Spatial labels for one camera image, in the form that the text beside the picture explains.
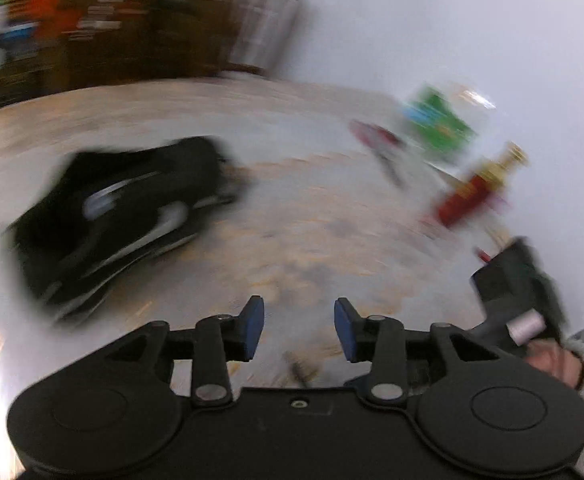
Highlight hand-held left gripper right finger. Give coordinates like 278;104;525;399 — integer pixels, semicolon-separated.
334;297;528;406

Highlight lace floral tablecloth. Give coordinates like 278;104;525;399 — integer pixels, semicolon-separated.
0;77;523;461

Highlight black sneaker white swoosh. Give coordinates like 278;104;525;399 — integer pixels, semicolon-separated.
2;136;247;327

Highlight red bottle gold cap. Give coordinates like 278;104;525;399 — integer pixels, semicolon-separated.
422;142;531;232

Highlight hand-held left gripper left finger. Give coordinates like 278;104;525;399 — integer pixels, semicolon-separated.
66;295;266;408

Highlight green packet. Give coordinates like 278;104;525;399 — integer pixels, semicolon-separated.
404;84;479;167

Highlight person's right hand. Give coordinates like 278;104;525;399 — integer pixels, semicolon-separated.
524;340;584;392

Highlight red-handled scissors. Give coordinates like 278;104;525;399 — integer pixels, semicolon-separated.
349;119;409;188

